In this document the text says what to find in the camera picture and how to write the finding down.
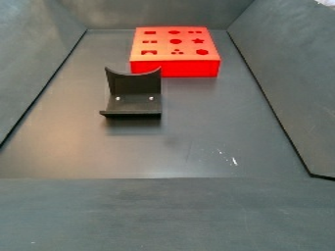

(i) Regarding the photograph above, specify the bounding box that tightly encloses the red shape-sorter block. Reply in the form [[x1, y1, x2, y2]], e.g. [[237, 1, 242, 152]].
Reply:
[[130, 26, 222, 77]]

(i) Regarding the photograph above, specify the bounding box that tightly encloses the black curved holder stand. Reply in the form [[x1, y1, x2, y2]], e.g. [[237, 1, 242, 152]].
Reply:
[[100, 68, 163, 118]]

